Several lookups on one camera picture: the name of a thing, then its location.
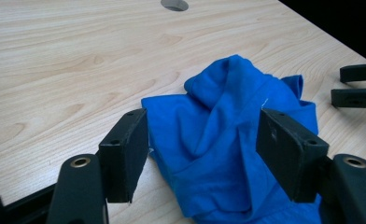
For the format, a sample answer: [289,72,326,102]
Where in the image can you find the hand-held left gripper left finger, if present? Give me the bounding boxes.
[98,107,149,203]

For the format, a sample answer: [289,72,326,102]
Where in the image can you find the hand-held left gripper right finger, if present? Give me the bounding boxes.
[255,107,330,203]

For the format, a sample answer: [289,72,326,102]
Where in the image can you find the blue printed t-shirt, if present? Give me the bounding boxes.
[140,54,324,224]

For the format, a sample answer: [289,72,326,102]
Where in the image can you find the grey table grommet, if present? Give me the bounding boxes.
[160,0,190,12]

